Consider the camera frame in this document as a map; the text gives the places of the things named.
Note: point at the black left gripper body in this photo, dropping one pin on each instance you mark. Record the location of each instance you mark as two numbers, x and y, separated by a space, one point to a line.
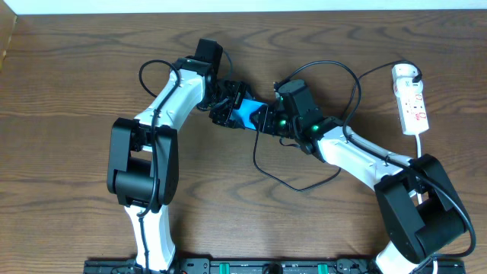
231 110

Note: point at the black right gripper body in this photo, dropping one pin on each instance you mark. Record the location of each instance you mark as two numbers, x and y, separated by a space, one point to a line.
265 119

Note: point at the blue screen Galaxy smartphone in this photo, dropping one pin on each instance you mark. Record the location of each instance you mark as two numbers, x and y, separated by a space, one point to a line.
242 115

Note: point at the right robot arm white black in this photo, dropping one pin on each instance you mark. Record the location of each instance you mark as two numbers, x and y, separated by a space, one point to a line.
421 210

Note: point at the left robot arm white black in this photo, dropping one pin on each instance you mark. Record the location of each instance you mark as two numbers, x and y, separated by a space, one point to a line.
143 169

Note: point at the white USB charger plug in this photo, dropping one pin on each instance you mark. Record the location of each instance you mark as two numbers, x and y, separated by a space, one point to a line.
405 75

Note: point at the white power strip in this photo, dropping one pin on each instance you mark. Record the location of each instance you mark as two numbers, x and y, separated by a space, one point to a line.
411 106

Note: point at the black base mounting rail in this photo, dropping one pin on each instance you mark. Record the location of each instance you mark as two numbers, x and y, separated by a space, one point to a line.
206 266

